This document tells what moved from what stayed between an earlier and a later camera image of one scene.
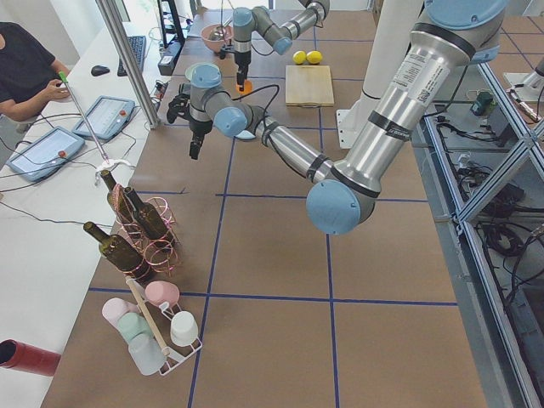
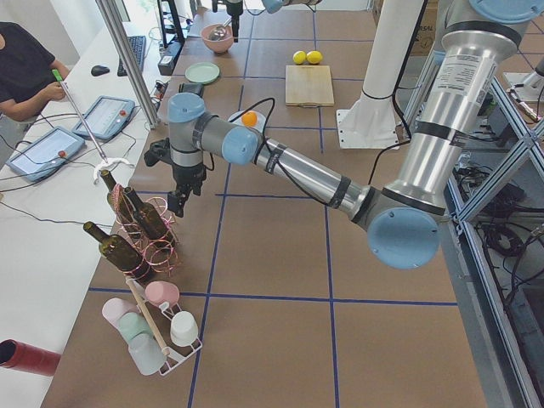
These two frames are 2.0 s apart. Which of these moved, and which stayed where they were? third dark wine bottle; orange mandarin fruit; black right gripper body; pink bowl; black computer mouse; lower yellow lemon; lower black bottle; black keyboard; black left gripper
Moved: black right gripper body; orange mandarin fruit; black left gripper
Stayed: lower black bottle; third dark wine bottle; black keyboard; lower yellow lemon; pink bowl; black computer mouse
